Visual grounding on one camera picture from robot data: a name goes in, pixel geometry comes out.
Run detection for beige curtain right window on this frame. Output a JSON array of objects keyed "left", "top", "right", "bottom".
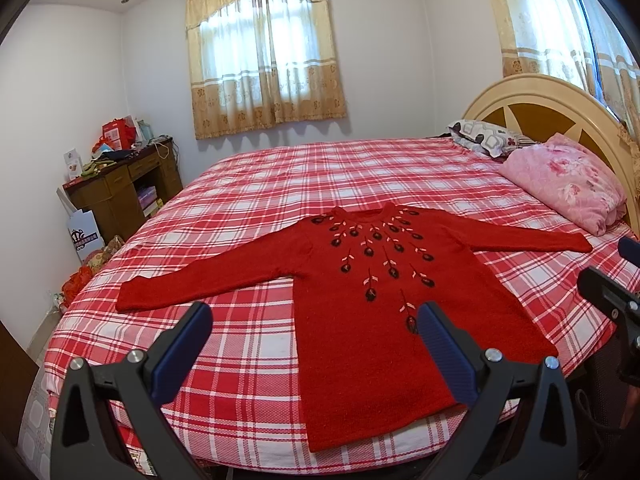
[{"left": 490, "top": 0, "right": 639, "bottom": 140}]

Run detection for brown wooden desk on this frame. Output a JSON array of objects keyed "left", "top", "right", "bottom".
[{"left": 63, "top": 136, "right": 183, "bottom": 242}]

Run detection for pink floral pillow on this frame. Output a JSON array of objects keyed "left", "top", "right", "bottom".
[{"left": 499, "top": 133, "right": 627, "bottom": 236}]

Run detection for beige curtain centre window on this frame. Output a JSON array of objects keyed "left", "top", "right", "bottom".
[{"left": 186, "top": 0, "right": 346, "bottom": 140}]

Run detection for clothes pile on desk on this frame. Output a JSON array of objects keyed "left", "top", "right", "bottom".
[{"left": 80, "top": 150, "right": 138, "bottom": 178}]

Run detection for red white plaid bedsheet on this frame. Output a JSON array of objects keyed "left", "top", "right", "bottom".
[{"left": 44, "top": 139, "right": 639, "bottom": 474}]

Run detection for red items on floor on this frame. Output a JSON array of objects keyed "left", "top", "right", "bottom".
[{"left": 54, "top": 235, "right": 125, "bottom": 313}]

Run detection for white card on desk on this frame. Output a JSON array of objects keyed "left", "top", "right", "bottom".
[{"left": 63, "top": 148, "right": 84, "bottom": 181}]

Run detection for grey patterned pillow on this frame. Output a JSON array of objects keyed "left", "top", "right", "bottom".
[{"left": 448, "top": 119, "right": 536, "bottom": 159}]

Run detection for cream wooden headboard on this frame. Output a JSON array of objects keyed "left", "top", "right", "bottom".
[{"left": 463, "top": 74, "right": 639, "bottom": 233}]

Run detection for beige curtain window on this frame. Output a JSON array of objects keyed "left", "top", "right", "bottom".
[
  {"left": 490, "top": 0, "right": 639, "bottom": 140},
  {"left": 186, "top": 0, "right": 346, "bottom": 140}
]

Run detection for white paper shopping bag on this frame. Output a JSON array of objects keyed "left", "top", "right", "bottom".
[{"left": 56, "top": 186, "right": 105, "bottom": 264}]

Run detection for red knitted embroidered sweater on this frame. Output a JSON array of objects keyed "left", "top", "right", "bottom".
[{"left": 116, "top": 204, "right": 590, "bottom": 452}]

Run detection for red gift box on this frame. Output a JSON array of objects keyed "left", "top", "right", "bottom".
[{"left": 92, "top": 118, "right": 137, "bottom": 153}]

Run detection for white cable on desk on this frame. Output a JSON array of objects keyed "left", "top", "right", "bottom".
[{"left": 150, "top": 134, "right": 174, "bottom": 162}]

